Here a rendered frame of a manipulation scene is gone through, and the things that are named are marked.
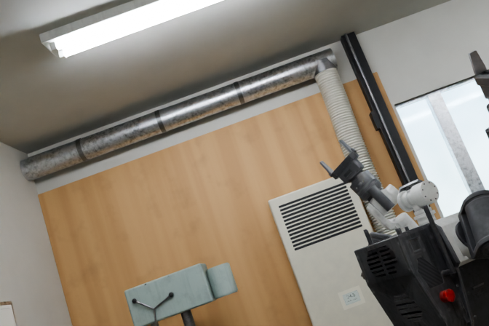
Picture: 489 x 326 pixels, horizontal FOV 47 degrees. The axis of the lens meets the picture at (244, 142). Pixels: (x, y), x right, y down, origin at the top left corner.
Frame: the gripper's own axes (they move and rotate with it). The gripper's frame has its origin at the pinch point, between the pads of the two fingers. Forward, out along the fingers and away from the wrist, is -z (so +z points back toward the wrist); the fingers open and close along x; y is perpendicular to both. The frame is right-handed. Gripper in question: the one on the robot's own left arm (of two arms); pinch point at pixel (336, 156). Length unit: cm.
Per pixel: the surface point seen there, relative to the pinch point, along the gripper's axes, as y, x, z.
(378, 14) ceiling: -177, 32, -72
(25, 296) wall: -16, -187, -79
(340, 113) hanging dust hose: -153, -26, -43
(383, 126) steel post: -170, -18, -20
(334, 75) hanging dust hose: -159, -12, -64
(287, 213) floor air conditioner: -110, -81, -18
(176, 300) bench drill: -56, -141, -22
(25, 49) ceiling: 9, -64, -138
